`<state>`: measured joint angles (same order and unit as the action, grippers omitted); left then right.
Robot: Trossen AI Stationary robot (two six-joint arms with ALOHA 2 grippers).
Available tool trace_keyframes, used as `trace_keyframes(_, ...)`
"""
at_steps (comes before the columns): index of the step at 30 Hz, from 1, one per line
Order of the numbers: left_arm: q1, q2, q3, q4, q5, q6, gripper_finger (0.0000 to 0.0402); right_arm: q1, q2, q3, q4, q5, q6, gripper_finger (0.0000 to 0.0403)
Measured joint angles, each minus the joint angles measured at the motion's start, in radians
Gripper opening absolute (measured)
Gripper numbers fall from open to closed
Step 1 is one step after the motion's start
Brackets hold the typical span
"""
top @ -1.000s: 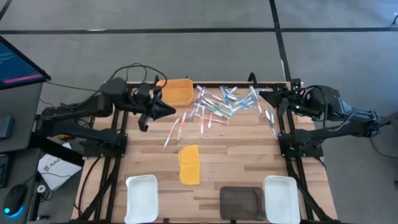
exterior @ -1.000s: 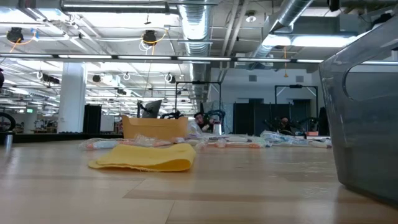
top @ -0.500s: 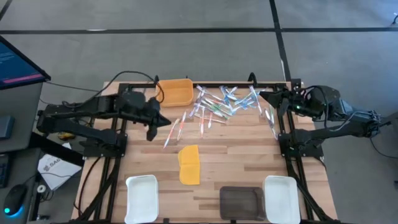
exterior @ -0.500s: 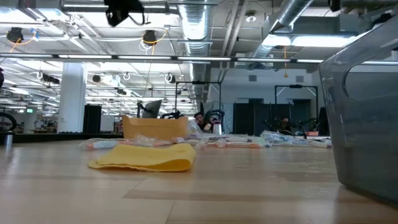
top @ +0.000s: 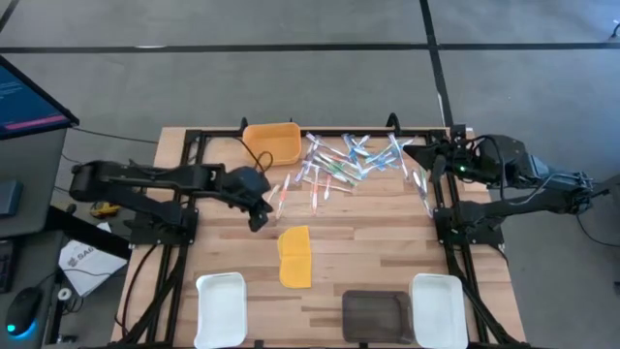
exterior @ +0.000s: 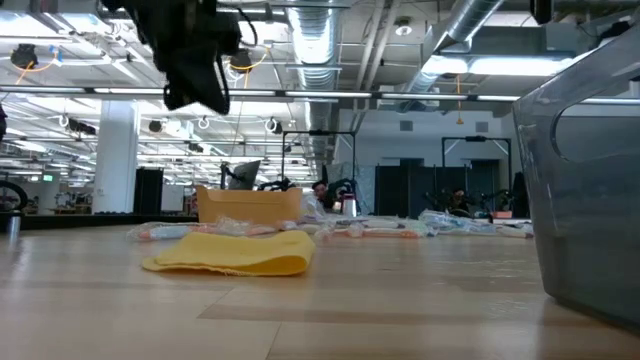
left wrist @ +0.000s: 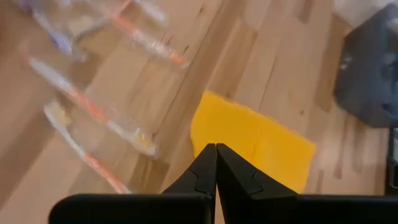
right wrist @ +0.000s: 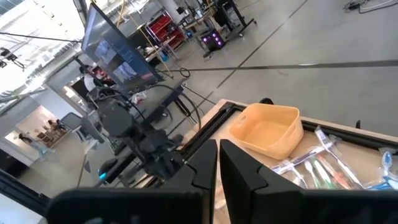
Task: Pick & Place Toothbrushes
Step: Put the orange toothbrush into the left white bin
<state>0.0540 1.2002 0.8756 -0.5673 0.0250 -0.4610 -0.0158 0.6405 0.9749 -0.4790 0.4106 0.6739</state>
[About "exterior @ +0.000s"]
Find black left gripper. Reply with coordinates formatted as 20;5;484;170
122;0;242;115

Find orange plastic bin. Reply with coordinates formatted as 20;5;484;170
195;184;304;226

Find green toothbrush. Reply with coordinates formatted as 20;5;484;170
329;215;431;230

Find pile of clear plastic packets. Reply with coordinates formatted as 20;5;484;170
418;208;501;235

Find grey translucent plastic bin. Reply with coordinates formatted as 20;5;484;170
512;22;640;332

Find grey tilted monitor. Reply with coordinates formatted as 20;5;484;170
227;159;262;191

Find white pillar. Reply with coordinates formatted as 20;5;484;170
92;99;140;215

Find black cabinet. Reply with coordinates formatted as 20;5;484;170
133;167;165;215

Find person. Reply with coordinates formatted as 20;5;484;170
310;179;337;212
447;187;474;217

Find yellow folded cloth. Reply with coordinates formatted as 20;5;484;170
141;229;317;278

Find black partition panels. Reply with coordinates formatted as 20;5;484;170
374;157;501;220

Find bright ceiling light panel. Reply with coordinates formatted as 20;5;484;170
422;53;576;78

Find pale toothbrush in clear wrap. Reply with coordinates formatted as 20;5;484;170
494;222;535;239

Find black ceiling cable reel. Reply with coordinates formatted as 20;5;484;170
229;48;254;72
9;43;39;70

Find wide silver spiral duct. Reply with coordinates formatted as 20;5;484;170
285;0;346;169

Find long ceiling light rail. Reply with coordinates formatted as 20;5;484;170
0;84;524;104

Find black background rig frame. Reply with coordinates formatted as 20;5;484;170
281;129;358;197
441;135;513;201

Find black aluminium table frame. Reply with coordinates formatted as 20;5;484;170
0;213;199;232

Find yellow hanging cord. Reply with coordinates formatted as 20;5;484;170
454;74;464;126

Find narrow silver spiral duct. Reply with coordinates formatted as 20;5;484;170
399;0;505;96

